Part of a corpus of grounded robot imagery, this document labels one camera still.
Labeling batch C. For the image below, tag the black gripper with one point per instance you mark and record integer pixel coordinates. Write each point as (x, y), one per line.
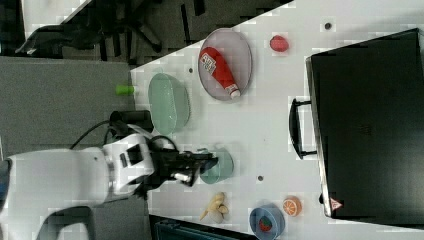
(172, 166)

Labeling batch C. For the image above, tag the black toaster oven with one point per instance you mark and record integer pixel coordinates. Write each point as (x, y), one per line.
(367, 108)

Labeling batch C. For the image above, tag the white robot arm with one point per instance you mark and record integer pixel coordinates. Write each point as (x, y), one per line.
(44, 191)

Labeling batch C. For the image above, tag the teal green cup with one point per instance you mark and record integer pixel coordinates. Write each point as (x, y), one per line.
(222, 170)

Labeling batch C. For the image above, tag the plush peeled banana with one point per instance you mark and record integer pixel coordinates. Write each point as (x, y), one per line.
(216, 209)

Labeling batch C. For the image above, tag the green perforated colander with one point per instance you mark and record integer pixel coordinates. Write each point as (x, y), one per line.
(169, 103)

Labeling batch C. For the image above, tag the strawberry in blue bowl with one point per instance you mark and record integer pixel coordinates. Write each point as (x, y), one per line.
(265, 224)

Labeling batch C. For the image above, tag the blue bowl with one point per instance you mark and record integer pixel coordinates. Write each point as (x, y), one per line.
(276, 217)

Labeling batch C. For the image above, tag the grey round plate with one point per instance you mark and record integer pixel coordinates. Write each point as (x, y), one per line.
(236, 52)

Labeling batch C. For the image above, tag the red plush ketchup bottle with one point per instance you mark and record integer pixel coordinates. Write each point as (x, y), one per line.
(216, 65)

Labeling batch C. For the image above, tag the green cylinder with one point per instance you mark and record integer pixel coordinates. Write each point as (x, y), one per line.
(124, 90)

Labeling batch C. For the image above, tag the red plush strawberry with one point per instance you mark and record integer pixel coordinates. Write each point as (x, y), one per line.
(279, 43)

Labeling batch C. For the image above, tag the black office chair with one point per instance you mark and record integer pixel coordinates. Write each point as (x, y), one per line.
(99, 22)

